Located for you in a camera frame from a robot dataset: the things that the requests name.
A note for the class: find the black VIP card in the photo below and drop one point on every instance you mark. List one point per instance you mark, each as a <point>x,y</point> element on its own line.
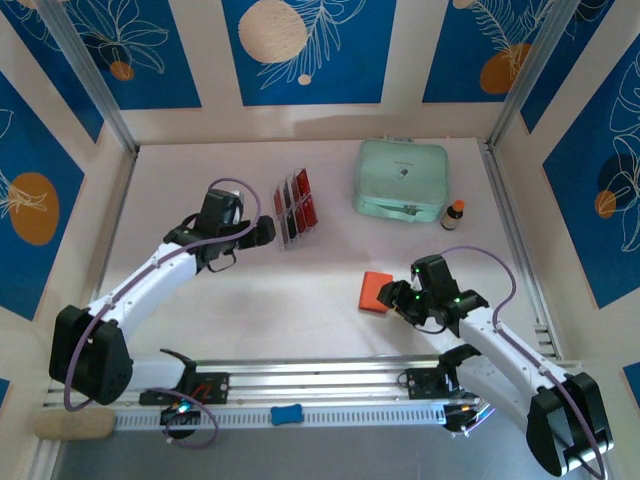
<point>289,227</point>

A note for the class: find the orange card holder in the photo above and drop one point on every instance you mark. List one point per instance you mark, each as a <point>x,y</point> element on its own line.
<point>372,292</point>

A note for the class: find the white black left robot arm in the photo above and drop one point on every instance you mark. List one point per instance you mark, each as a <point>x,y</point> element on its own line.
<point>150,272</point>

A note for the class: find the red plastic card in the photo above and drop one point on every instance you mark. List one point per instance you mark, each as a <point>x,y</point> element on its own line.
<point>310,211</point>
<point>278,198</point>
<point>301,181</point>

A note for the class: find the black plastic card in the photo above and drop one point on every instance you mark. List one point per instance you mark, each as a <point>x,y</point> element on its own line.
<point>287,193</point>

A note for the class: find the brown bottle orange cap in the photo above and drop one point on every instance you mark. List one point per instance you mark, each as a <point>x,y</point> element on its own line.
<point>452,217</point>

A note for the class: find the mint green zip case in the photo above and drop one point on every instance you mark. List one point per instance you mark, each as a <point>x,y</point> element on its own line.
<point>400,170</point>

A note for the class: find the blue bone-shaped piece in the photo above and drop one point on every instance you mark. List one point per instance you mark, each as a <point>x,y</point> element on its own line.
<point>286,416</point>

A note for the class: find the beige oblong pad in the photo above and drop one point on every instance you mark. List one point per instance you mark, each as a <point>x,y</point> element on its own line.
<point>75,424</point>

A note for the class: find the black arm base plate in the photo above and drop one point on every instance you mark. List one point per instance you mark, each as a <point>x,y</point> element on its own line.
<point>420,382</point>
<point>215,387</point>

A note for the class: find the aluminium side rail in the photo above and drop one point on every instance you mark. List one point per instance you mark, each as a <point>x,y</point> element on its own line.
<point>117,210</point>
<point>515,240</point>

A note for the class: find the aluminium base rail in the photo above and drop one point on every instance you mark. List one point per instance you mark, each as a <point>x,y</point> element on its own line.
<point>320,380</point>

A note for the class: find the aluminium frame post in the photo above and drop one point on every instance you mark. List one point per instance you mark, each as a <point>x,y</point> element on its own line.
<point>85,65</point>
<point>530,65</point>

